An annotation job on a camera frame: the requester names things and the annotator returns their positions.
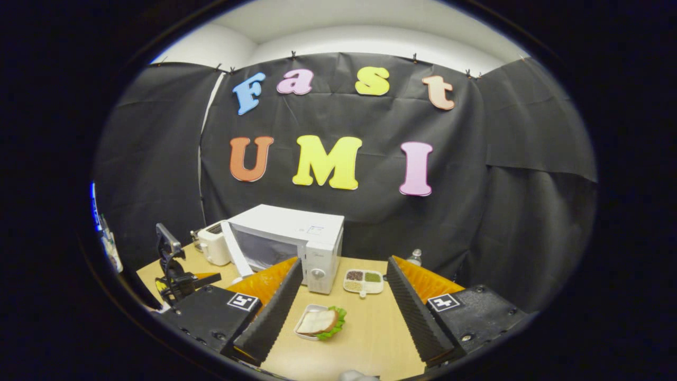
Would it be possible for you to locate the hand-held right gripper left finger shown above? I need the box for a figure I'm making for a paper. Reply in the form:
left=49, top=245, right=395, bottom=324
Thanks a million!
left=153, top=258, right=304, bottom=367

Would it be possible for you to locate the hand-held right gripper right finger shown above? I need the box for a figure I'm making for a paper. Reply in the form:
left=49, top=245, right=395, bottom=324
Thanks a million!
left=386, top=256, right=529, bottom=368

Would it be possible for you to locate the sandwich with lettuce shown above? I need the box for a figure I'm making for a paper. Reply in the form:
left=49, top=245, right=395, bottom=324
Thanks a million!
left=296, top=306, right=347, bottom=341

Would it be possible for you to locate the white microwave oven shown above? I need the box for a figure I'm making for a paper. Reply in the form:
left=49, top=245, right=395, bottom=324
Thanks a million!
left=219, top=204, right=345, bottom=295

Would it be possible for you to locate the white rectangular plate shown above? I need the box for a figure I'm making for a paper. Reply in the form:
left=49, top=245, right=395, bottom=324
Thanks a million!
left=294, top=304, right=330, bottom=341

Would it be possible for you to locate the white toaster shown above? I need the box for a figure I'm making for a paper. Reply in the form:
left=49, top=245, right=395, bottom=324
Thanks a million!
left=197, top=221, right=233, bottom=267

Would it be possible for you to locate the white divided dish with beans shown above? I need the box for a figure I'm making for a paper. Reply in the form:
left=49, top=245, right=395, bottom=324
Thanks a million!
left=343, top=269, right=385, bottom=298

